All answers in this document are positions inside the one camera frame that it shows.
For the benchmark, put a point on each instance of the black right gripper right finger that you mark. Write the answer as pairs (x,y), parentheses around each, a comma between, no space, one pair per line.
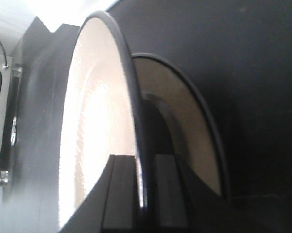
(171,212)

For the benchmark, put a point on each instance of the beige round plate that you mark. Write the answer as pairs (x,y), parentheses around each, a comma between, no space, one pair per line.
(103,115)
(194,132)

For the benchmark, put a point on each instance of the metal glass-door cabinet appliance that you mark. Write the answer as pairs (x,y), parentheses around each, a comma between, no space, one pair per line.
(11,73)

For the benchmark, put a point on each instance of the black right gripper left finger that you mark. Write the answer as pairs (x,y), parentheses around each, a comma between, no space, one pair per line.
(110,207)

